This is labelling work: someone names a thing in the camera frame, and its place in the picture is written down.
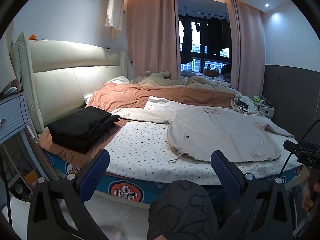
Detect beige duvet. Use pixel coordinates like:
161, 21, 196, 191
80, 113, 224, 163
129, 73, 233, 90

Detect beige jacket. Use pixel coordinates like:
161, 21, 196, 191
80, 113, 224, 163
110, 105, 295, 165

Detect white box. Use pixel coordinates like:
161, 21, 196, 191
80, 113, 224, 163
257, 105, 275, 118

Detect white fringed cloth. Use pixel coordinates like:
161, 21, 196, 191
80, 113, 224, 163
231, 94, 265, 117

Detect white pillow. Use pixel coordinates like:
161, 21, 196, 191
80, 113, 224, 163
106, 76, 130, 84

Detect orange plush toy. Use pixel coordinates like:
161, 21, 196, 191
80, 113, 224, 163
203, 65, 220, 77

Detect orange blanket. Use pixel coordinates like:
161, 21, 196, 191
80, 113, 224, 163
37, 82, 237, 168

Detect dark framed window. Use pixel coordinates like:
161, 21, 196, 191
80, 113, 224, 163
179, 21, 232, 73

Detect pink curtain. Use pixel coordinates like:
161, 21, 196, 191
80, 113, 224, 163
226, 0, 265, 98
126, 0, 182, 79

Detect person's right hand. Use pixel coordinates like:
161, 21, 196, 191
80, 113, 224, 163
301, 174, 320, 212

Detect beige plush toy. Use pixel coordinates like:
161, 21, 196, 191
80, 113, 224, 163
144, 70, 172, 79

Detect person's leg in grey pants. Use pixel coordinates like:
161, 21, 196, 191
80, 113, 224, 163
147, 179, 220, 240

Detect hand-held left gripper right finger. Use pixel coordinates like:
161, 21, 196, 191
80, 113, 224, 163
211, 150, 294, 240

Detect white hanging cloth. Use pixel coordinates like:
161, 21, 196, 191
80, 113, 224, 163
104, 0, 125, 39

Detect black coiled cable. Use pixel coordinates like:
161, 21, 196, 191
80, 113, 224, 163
231, 95, 252, 110

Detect black folded clothes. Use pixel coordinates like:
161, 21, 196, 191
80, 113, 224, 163
47, 106, 121, 155

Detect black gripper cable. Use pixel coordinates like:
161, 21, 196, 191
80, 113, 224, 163
279, 120, 320, 180

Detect grey bedside cabinet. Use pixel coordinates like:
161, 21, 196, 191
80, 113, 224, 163
0, 90, 54, 200

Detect white floral bed sheet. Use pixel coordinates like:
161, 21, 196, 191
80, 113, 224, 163
104, 95, 304, 185

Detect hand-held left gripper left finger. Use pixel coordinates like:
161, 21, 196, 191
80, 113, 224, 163
27, 149, 110, 240

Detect blue plush toy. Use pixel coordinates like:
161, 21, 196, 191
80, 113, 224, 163
181, 67, 198, 77

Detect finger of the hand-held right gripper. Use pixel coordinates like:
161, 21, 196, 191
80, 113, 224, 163
283, 140, 302, 155

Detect cream padded headboard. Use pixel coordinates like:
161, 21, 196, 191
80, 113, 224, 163
10, 31, 128, 133

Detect row of dark hung clothes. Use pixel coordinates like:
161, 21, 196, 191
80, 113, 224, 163
180, 12, 232, 64

